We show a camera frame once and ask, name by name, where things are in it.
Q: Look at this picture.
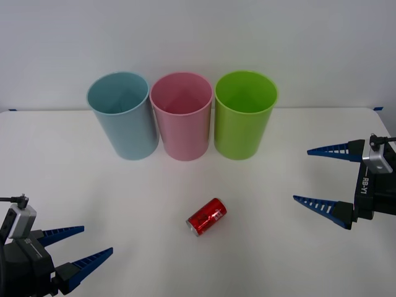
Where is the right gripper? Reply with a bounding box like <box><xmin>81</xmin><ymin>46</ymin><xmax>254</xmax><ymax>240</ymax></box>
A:
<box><xmin>292</xmin><ymin>139</ymin><xmax>396</xmax><ymax>231</ymax></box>

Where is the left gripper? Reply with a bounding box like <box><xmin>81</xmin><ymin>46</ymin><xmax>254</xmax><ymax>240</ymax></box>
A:
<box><xmin>0</xmin><ymin>225</ymin><xmax>114</xmax><ymax>297</ymax></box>

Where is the red drink can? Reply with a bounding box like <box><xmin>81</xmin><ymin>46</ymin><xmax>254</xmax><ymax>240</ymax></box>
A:
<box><xmin>185</xmin><ymin>197</ymin><xmax>228</xmax><ymax>238</ymax></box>

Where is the green plastic bin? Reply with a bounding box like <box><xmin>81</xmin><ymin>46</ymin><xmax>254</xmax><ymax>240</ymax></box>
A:
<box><xmin>213</xmin><ymin>70</ymin><xmax>280</xmax><ymax>161</ymax></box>

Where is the pale blue plastic bin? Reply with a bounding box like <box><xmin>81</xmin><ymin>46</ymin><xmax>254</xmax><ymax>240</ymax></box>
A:
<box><xmin>86</xmin><ymin>71</ymin><xmax>161</xmax><ymax>161</ymax></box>

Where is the pink plastic bin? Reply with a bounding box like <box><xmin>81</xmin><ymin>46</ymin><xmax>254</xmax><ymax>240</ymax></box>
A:
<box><xmin>149</xmin><ymin>71</ymin><xmax>213</xmax><ymax>162</ymax></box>

